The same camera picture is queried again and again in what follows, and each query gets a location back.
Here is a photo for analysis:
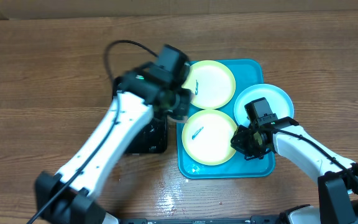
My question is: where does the brown cleaning sponge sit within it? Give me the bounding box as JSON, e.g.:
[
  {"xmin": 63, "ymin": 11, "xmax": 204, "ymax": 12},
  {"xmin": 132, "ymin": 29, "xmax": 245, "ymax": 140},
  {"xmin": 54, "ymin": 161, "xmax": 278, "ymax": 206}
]
[{"xmin": 167, "ymin": 115, "xmax": 188, "ymax": 123}]

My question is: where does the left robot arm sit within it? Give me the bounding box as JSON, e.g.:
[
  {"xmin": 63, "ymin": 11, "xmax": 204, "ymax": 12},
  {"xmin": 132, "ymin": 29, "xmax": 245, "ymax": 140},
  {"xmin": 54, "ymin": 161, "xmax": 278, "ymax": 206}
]
[{"xmin": 29, "ymin": 67, "xmax": 191, "ymax": 223}]

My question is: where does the yellow plate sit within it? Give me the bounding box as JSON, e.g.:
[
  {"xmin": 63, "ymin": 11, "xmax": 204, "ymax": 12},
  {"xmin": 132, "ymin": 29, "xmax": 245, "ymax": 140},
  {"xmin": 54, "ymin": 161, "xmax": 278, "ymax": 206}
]
[
  {"xmin": 181, "ymin": 110, "xmax": 237, "ymax": 166},
  {"xmin": 182, "ymin": 60, "xmax": 236, "ymax": 109}
]

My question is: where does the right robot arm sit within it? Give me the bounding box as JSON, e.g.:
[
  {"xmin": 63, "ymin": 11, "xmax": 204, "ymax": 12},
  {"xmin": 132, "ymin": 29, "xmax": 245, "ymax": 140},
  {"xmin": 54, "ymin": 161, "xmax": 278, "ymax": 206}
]
[{"xmin": 231, "ymin": 117, "xmax": 358, "ymax": 223}]

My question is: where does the black wash tray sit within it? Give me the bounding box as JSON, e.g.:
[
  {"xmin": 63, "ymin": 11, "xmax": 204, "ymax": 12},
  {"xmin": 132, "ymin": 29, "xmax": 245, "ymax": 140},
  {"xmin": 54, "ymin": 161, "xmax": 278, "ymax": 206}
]
[{"xmin": 115, "ymin": 78, "xmax": 167, "ymax": 154}]

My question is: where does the light blue plate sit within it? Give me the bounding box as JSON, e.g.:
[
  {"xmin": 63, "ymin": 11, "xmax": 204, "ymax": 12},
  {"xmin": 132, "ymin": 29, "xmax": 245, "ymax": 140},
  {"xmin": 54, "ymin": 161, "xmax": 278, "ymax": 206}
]
[{"xmin": 234, "ymin": 84, "xmax": 295, "ymax": 126}]

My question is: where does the teal plastic tray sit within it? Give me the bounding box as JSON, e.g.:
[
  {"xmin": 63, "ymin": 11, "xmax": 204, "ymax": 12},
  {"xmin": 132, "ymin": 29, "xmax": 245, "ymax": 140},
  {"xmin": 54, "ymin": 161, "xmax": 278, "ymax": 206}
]
[{"xmin": 177, "ymin": 59, "xmax": 275, "ymax": 179}]

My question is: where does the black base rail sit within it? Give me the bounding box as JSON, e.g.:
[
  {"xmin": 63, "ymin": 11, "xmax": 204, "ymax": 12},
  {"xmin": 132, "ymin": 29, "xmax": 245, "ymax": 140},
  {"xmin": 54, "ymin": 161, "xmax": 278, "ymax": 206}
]
[{"xmin": 119, "ymin": 215, "xmax": 289, "ymax": 224}]

